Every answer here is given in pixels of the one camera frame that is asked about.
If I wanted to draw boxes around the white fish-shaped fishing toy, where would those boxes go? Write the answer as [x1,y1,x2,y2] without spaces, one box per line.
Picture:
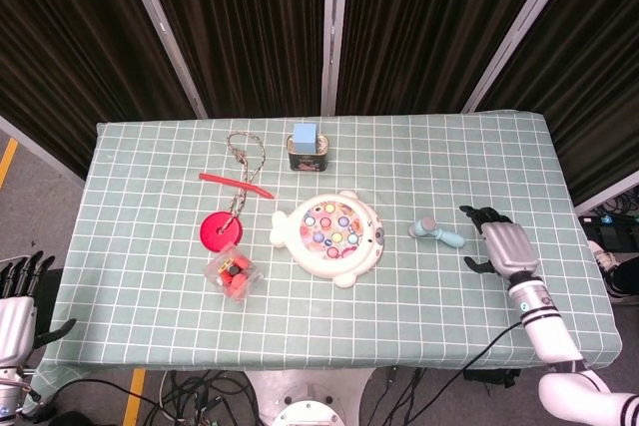
[270,190,385,289]

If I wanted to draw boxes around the dark rectangular tin can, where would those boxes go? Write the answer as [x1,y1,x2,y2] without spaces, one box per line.
[286,132,330,174]

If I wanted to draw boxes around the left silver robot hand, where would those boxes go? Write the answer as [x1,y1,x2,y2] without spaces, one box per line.
[0,249,77,368]

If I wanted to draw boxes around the black floor cables bundle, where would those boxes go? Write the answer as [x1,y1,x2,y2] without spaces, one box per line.
[144,369,261,426]

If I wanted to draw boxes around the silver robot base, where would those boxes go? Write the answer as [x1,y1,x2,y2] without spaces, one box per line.
[244,368,376,426]

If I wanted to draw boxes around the red disc with hole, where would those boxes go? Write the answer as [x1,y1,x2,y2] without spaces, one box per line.
[200,212,244,251]

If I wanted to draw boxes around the green checkered tablecloth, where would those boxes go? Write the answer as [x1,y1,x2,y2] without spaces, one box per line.
[30,109,623,400]

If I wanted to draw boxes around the clear box of red blocks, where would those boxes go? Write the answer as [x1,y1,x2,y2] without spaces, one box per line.
[204,242,265,303]

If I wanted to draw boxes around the braided beige rope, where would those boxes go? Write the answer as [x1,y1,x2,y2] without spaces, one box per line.
[226,131,267,233]

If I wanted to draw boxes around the light blue foam cube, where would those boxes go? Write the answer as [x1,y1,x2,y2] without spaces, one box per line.
[292,122,320,154]

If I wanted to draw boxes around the light blue toy rod handle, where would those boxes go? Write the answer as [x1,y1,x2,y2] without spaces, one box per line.
[408,216,467,249]

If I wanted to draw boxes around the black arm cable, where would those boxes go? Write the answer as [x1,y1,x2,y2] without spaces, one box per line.
[369,321,524,426]

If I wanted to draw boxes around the red plastic stick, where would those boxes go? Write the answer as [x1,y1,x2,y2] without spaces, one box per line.
[198,172,277,201]

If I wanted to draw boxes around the black and white shoe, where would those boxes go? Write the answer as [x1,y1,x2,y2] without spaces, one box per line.
[586,239,639,304]

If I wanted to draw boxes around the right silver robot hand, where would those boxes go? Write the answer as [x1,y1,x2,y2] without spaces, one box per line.
[458,205,540,280]

